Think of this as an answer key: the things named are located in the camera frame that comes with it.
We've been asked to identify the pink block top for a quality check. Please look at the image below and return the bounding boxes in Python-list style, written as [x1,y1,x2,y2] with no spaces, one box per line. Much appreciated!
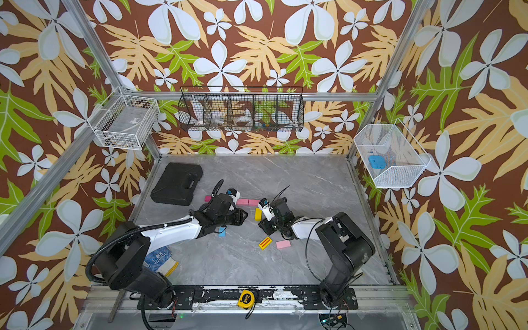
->
[236,199,249,206]

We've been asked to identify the blue block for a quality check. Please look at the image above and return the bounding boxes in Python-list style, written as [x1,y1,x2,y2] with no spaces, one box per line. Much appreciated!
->
[218,227,227,237]

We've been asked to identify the yellow red striped block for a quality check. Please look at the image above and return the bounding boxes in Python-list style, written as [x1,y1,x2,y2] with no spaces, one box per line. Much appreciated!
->
[258,236,273,250]

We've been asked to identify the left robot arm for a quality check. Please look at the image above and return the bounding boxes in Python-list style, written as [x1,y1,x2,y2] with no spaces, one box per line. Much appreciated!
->
[85,193,248,309]

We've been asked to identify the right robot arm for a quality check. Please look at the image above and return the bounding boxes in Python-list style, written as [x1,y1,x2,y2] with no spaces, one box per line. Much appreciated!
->
[258,197,375,308]

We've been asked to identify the light pink block bottom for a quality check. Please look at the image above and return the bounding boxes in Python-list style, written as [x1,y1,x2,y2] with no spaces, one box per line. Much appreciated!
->
[276,240,292,250]

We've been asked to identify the black plastic case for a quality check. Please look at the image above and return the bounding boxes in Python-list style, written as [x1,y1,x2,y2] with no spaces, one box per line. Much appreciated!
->
[151,162,203,206]

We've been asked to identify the blue knit glove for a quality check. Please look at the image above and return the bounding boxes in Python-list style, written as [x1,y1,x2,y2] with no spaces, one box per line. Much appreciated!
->
[143,246,179,277]

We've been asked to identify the yellow tape measure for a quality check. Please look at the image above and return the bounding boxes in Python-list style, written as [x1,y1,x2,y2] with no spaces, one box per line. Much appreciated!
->
[236,290,256,310]

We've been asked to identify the blue object in basket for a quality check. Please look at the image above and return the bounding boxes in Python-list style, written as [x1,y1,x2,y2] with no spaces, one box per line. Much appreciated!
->
[368,155,387,170]

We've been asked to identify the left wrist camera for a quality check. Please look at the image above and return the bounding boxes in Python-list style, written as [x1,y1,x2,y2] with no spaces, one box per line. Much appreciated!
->
[227,188,241,204]

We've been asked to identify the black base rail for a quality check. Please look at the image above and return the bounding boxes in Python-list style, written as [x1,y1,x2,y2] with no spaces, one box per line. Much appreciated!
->
[144,285,358,311]

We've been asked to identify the black wire basket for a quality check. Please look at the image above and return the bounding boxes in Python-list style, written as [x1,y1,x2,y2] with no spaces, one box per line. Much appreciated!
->
[176,86,305,132]

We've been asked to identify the white wire basket right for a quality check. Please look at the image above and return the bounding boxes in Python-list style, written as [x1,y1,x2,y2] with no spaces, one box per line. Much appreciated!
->
[353,120,432,190]

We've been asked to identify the white wire basket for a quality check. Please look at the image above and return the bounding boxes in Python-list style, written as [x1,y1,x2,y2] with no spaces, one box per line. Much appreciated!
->
[353,120,432,190]
[89,87,160,151]

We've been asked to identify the white wire basket left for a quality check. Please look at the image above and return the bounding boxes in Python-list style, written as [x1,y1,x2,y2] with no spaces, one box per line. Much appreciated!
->
[89,87,160,151]

